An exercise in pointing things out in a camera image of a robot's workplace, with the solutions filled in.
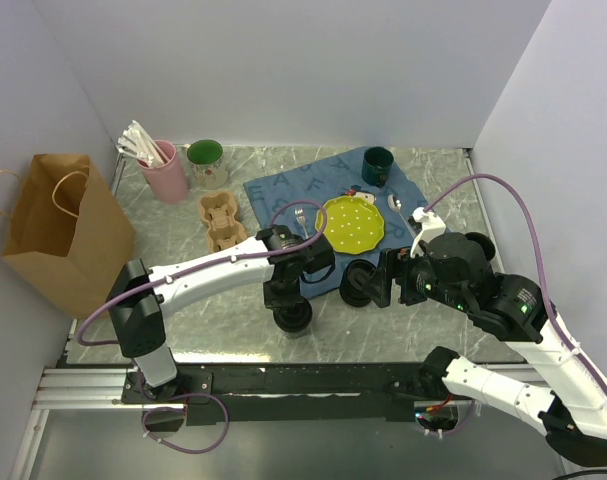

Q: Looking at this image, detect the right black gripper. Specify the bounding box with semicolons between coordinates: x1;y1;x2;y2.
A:
359;243;467;309

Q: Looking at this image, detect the dark translucent takeout cup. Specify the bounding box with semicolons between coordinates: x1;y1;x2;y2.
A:
273;300;313;339

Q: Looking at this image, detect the stack of black lids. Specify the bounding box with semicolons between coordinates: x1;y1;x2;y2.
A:
339;259;377;308

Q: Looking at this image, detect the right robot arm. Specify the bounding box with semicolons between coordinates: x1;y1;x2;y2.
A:
362;233;607;467

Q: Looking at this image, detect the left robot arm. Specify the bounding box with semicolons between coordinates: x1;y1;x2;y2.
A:
107;225;335;402

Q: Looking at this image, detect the yellow green dotted plate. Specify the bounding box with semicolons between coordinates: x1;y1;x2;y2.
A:
323;196;385;255

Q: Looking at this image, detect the silver fork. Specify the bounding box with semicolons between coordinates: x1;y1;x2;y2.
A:
294;208;309;239

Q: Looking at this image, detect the silver spoon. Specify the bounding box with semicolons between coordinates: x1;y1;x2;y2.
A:
387;194;415;238

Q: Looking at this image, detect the blue letter print cloth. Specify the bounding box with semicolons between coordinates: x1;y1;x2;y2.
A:
244;147;428;299

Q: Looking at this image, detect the small santa figurine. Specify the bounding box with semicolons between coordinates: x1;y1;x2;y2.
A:
345;185;376;204

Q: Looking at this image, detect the cardboard cup carrier tray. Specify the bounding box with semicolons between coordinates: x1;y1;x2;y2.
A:
197;190;248;253

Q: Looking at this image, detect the dark teal mug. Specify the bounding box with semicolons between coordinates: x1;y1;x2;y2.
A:
361;146;394;188

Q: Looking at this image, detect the green inside ceramic mug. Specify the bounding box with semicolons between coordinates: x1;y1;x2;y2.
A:
181;139;228;190

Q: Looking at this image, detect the pink straw holder cup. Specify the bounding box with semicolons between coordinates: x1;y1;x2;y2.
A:
138;140;189;204

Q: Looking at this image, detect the brown paper bag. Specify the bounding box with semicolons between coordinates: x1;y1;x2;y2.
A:
0;154;135;319

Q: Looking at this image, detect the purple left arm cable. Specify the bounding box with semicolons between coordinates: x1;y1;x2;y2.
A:
75;199;329;347

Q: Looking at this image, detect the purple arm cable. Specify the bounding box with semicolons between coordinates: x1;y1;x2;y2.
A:
425;173;607;401
75;199;329;347

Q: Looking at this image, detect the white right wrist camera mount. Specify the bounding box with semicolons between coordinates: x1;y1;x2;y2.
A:
408;207;446;258

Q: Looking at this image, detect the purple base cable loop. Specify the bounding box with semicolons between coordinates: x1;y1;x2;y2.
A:
141;389;230;455

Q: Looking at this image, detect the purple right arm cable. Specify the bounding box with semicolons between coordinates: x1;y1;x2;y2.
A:
425;173;607;401

